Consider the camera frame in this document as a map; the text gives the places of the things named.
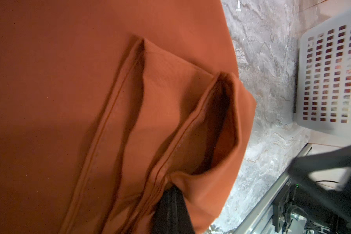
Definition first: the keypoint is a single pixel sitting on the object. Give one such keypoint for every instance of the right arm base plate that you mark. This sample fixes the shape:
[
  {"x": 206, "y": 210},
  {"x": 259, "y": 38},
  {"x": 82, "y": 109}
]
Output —
[{"x": 295, "y": 211}]

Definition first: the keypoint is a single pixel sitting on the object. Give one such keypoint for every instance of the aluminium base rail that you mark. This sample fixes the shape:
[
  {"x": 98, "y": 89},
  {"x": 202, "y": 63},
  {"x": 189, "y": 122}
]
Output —
[{"x": 259, "y": 220}]

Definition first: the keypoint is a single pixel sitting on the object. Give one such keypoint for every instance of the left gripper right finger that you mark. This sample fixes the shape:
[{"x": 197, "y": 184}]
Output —
[{"x": 181, "y": 222}]

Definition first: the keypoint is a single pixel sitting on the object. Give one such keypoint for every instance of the red plaid skirt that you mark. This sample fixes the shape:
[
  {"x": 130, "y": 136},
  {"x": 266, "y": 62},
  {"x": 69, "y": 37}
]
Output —
[{"x": 327, "y": 86}]

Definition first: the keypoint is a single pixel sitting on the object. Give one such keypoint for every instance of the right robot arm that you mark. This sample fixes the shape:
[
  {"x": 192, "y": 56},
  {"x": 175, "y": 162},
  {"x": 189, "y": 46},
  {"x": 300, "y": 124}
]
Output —
[{"x": 326, "y": 178}]

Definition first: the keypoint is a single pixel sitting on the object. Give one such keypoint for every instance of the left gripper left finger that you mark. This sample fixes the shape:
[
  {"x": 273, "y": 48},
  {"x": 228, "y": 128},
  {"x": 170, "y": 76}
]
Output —
[{"x": 163, "y": 216}]

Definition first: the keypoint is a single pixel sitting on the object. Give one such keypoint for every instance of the rust orange skirt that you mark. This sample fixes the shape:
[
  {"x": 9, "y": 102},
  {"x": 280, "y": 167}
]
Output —
[{"x": 105, "y": 105}]

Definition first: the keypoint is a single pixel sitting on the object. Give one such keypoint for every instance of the white plastic basket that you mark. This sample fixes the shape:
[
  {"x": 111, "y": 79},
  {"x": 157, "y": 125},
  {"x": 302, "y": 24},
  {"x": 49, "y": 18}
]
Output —
[{"x": 338, "y": 129}]

